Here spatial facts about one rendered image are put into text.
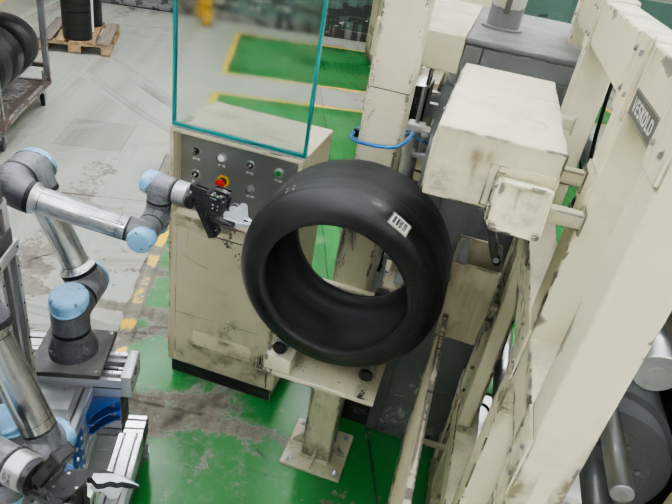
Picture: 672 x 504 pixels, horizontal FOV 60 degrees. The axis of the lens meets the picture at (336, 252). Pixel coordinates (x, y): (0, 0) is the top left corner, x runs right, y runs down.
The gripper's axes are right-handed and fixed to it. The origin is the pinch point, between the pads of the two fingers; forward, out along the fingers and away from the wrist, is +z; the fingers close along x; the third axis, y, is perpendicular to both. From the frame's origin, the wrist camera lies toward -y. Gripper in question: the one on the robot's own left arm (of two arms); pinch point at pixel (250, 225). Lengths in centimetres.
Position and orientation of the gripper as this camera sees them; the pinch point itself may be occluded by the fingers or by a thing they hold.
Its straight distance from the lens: 175.2
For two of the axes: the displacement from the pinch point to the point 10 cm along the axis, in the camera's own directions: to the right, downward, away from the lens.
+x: 2.7, -4.7, 8.4
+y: 2.5, -8.1, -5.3
